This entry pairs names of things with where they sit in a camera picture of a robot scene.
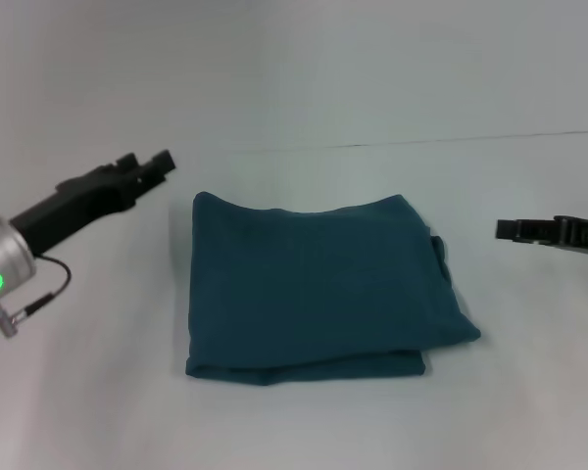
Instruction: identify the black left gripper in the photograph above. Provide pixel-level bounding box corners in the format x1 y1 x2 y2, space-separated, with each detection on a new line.
8 149 178 257

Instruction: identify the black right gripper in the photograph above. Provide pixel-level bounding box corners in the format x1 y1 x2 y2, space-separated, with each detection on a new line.
495 213 588 257

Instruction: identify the blue teal shirt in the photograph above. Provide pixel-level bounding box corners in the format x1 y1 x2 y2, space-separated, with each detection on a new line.
183 191 483 388

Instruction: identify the left gripper cable with connector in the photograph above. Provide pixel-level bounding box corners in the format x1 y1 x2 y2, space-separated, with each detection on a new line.
0 253 74 340

